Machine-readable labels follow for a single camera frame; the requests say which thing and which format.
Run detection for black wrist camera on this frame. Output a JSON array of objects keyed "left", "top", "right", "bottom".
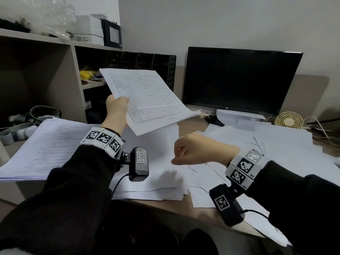
[
  {"left": 209, "top": 184, "right": 245, "bottom": 227},
  {"left": 129, "top": 147, "right": 149, "bottom": 182}
]

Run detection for person's right hand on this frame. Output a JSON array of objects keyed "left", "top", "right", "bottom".
[{"left": 171, "top": 134, "right": 240, "bottom": 166}]

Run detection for yellow packet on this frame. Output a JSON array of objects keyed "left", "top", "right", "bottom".
[{"left": 79, "top": 70, "right": 97, "bottom": 81}]

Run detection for printed paper form sheets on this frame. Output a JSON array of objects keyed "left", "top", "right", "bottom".
[{"left": 100, "top": 68, "right": 202, "bottom": 136}]

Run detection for flat white labelled box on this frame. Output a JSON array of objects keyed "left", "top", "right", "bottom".
[{"left": 71, "top": 33, "right": 105, "bottom": 46}]

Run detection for black mesh file holder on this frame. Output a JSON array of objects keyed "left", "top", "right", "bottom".
[{"left": 106, "top": 51, "right": 177, "bottom": 92}]

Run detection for person's dark trousers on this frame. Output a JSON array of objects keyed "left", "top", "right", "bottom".
[{"left": 93, "top": 200, "right": 219, "bottom": 255}]

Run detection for black camera cable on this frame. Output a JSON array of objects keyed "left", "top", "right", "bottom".
[
  {"left": 243, "top": 209, "right": 270, "bottom": 220},
  {"left": 111, "top": 173, "right": 131, "bottom": 197}
]

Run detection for white cables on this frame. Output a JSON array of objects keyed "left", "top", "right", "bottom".
[{"left": 303, "top": 116, "right": 340, "bottom": 147}]

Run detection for marker-patterned wristband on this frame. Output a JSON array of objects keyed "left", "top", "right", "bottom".
[
  {"left": 80, "top": 126, "right": 125, "bottom": 160},
  {"left": 225, "top": 149, "right": 270, "bottom": 191}
]

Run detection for person's left hand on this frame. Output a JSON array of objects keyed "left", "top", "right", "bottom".
[{"left": 101, "top": 95, "right": 130, "bottom": 136}]

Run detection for black left camera cable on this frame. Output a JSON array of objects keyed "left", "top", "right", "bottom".
[{"left": 111, "top": 173, "right": 131, "bottom": 197}]

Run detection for black computer monitor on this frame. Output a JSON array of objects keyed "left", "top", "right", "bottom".
[{"left": 182, "top": 47, "right": 303, "bottom": 117}]

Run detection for clear plastic bag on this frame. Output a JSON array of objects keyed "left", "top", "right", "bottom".
[{"left": 25, "top": 0, "right": 78, "bottom": 38}]

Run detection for pile of blank white sheets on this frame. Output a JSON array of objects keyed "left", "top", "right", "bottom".
[{"left": 111, "top": 123, "right": 191, "bottom": 201}]

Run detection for folded white paper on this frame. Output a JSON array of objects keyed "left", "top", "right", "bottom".
[{"left": 216, "top": 109, "right": 266, "bottom": 128}]

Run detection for large white cardboard box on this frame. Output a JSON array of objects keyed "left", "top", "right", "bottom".
[{"left": 75, "top": 15, "right": 105, "bottom": 38}]

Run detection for black right camera cable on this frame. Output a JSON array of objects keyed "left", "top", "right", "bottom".
[{"left": 243, "top": 209, "right": 270, "bottom": 220}]

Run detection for cream round desk fan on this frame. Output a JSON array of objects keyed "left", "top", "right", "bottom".
[{"left": 275, "top": 111, "right": 304, "bottom": 129}]

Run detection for grey straps and headset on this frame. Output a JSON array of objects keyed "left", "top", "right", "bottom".
[{"left": 0, "top": 105, "right": 62, "bottom": 146}]

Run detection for black monitor stand base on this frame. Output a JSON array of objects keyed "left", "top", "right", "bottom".
[{"left": 205, "top": 114, "right": 225, "bottom": 127}]

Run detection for thick stack of printed papers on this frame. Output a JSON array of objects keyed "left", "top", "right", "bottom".
[{"left": 0, "top": 118, "right": 107, "bottom": 182}]

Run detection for scattered white paper sheets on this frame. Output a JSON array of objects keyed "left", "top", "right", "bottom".
[{"left": 186, "top": 121, "right": 340, "bottom": 247}]

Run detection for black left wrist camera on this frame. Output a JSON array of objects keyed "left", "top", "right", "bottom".
[{"left": 129, "top": 147, "right": 149, "bottom": 182}]

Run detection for marker-patterned left wristband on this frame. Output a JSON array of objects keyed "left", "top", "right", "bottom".
[{"left": 80, "top": 126, "right": 125, "bottom": 160}]

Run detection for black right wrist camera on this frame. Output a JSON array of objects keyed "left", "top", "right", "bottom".
[{"left": 209, "top": 184, "right": 245, "bottom": 227}]

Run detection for marker-patterned right wristband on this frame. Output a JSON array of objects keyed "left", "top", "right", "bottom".
[{"left": 225, "top": 149, "right": 270, "bottom": 191}]

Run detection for beige wooden shelf unit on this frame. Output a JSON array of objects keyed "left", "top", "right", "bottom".
[{"left": 0, "top": 28, "right": 123, "bottom": 126}]

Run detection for person's right forearm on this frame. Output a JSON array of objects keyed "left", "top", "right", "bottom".
[{"left": 246, "top": 160, "right": 340, "bottom": 255}]

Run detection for person's left forearm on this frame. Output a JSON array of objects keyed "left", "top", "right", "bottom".
[{"left": 0, "top": 145, "right": 123, "bottom": 255}]

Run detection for black box with white label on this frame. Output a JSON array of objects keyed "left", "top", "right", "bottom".
[{"left": 101, "top": 19, "right": 123, "bottom": 49}]

